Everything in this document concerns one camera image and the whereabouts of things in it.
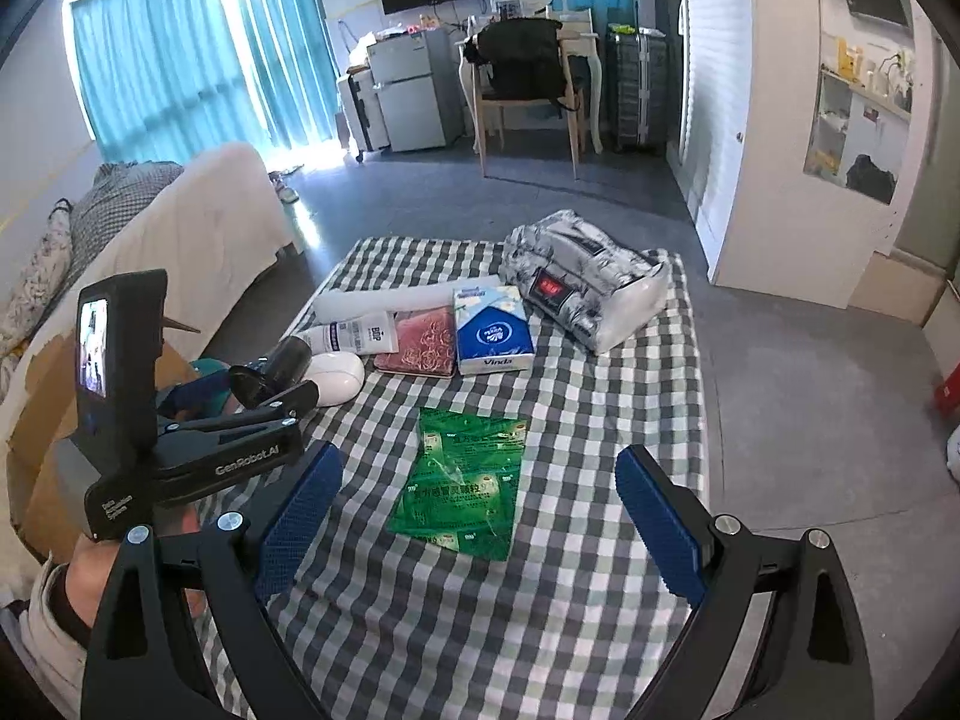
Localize grey suitcase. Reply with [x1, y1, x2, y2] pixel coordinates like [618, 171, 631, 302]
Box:
[605, 25, 671, 155]

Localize cardboard box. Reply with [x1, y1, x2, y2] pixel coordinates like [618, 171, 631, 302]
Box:
[6, 319, 205, 565]

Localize floral pillow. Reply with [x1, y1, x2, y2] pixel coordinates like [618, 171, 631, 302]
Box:
[0, 198, 77, 362]

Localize checkered cloth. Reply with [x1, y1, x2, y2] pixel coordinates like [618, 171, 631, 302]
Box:
[195, 236, 711, 720]

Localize small white fridge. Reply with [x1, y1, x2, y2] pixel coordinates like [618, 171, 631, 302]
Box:
[365, 29, 468, 154]

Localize brown carton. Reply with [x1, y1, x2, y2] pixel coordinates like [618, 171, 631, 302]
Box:
[847, 247, 950, 328]

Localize black cylindrical bottle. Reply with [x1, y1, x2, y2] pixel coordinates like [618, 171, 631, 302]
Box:
[227, 336, 313, 407]

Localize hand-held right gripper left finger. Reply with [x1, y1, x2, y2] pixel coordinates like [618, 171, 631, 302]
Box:
[79, 439, 346, 720]

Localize white dressing desk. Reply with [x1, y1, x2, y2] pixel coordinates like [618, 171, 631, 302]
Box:
[457, 7, 605, 155]

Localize blue white tissue pack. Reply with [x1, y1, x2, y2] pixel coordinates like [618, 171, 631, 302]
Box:
[451, 284, 536, 377]

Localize green medicine packet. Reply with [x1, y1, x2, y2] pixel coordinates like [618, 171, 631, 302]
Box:
[388, 406, 530, 563]

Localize grey white printed bag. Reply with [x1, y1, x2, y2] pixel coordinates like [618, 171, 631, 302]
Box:
[500, 209, 671, 354]

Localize person's left hand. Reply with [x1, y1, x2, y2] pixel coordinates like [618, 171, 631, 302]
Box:
[64, 501, 207, 622]

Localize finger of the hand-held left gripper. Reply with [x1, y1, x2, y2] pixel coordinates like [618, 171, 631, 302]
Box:
[159, 381, 321, 436]
[157, 377, 227, 422]

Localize black backpack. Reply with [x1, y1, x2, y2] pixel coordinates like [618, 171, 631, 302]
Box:
[463, 16, 584, 113]

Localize beige covered sofa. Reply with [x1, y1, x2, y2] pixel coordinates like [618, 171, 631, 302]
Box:
[0, 142, 299, 458]

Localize wooden chair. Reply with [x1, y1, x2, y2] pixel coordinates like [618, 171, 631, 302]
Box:
[472, 52, 587, 182]

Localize checked grey pillow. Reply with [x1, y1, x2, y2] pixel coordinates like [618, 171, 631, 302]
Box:
[66, 160, 185, 295]

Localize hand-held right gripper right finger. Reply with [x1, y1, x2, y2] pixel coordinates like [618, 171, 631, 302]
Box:
[615, 444, 875, 720]

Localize black bag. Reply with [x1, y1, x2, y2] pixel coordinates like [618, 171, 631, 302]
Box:
[845, 154, 900, 205]

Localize teal window curtains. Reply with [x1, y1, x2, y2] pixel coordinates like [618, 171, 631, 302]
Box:
[70, 0, 340, 164]

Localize red box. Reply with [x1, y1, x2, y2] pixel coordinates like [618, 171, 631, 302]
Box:
[929, 358, 960, 419]

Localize white squeeze tube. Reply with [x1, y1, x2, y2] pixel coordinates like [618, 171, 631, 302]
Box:
[295, 310, 399, 356]

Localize red patterned wallet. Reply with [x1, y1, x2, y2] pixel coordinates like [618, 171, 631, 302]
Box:
[373, 307, 459, 378]

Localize white sliding door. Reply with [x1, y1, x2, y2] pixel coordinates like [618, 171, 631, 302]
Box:
[674, 0, 936, 310]

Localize white paper roll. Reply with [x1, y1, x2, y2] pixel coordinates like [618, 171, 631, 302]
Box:
[313, 274, 501, 324]

